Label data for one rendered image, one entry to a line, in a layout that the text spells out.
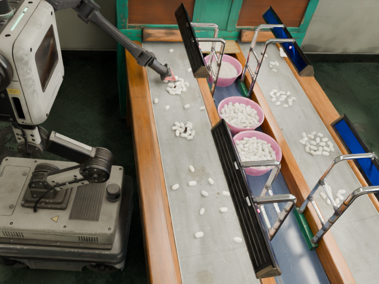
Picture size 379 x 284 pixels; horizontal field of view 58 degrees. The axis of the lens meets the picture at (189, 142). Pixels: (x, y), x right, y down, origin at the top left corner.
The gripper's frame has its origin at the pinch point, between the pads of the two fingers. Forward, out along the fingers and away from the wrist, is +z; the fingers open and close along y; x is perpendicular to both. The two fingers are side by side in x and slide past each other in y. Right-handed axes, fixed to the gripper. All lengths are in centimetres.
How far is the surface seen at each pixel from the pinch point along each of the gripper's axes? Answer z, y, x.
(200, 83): 11.2, -5.0, -10.3
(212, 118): 11.4, -35.5, -10.4
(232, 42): 35, 38, -32
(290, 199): -9, -111, -38
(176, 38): 1.6, 36.8, -8.9
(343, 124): 23, -76, -63
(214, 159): 9, -63, -5
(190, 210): -5, -90, 7
